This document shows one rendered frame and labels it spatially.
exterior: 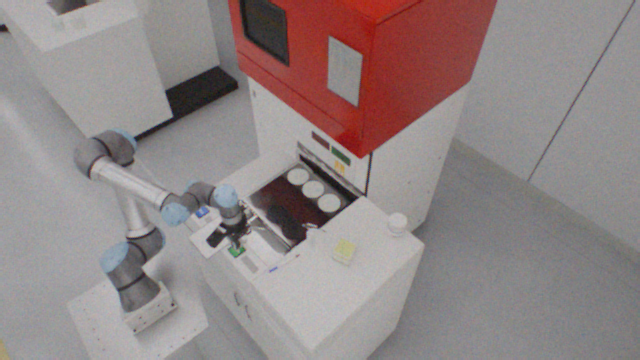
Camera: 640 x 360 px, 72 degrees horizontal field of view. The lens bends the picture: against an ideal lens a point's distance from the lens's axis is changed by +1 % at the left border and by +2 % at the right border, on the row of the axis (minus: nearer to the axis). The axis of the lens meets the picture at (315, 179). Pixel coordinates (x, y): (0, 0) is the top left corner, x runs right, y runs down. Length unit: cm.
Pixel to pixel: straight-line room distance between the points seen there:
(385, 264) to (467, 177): 181
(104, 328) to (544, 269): 250
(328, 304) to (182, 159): 217
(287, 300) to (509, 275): 174
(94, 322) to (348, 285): 100
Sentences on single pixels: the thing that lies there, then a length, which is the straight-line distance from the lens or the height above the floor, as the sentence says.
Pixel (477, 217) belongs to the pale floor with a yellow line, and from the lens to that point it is 322.
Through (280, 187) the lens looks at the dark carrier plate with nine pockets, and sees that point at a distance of 203.
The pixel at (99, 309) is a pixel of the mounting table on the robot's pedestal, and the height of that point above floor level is 82.
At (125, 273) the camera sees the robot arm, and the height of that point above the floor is 103.
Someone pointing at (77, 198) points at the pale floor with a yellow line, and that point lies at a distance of 357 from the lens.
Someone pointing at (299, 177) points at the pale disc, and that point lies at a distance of 207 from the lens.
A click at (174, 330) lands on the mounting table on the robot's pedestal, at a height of 82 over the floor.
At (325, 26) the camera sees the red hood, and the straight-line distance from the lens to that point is 151.
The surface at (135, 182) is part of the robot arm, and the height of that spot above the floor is 139.
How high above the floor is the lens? 247
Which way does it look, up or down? 50 degrees down
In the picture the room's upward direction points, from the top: straight up
